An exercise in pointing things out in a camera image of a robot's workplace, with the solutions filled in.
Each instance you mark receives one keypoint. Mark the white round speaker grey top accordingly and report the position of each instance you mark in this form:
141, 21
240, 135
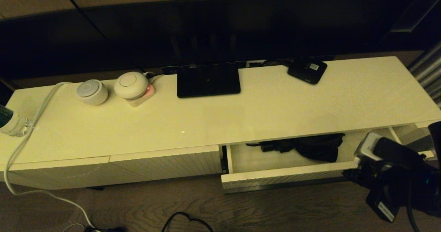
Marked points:
92, 92

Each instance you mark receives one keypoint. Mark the black umbrella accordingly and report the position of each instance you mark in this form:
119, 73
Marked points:
317, 147

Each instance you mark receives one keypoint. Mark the clear plastic water bottle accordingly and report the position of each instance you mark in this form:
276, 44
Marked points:
12, 123

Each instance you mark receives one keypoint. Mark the black flat television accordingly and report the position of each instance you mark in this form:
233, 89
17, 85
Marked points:
206, 29

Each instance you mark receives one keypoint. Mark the white dome shaped device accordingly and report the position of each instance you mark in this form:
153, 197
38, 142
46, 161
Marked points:
131, 84

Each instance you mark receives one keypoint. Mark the black set-top box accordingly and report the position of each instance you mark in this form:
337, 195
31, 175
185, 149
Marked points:
306, 72

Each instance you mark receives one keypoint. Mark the white power strip red light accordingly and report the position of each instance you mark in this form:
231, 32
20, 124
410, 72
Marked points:
143, 99

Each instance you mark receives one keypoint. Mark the grey pleated curtain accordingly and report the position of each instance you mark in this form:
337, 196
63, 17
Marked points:
429, 73

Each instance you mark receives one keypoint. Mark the black television base plate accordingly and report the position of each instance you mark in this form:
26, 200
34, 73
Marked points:
208, 82

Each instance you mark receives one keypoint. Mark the white fluted cabinet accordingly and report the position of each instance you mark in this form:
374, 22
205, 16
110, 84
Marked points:
206, 115

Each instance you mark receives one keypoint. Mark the white ribbed cabinet front panel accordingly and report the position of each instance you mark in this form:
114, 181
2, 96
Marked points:
55, 175
165, 165
413, 132

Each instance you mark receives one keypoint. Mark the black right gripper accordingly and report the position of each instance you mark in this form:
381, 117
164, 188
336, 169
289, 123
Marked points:
389, 190

